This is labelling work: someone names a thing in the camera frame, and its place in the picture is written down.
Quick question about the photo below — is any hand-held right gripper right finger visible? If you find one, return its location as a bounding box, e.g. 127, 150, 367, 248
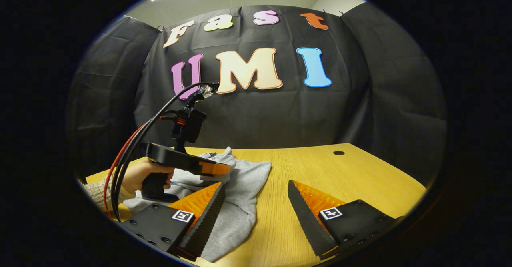
288, 180, 403, 260

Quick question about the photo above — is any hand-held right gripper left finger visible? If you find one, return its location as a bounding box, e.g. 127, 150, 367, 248
120, 181, 227, 262

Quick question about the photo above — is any grey sweatshirt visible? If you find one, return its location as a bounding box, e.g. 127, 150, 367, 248
123, 146, 272, 263

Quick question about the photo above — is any black backdrop cloth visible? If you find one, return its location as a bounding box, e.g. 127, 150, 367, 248
67, 2, 447, 187

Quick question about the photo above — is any black cable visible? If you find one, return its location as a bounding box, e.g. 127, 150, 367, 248
114, 110, 178, 223
111, 82, 220, 219

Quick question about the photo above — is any red braided cable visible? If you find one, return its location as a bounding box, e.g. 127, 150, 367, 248
103, 116, 176, 216

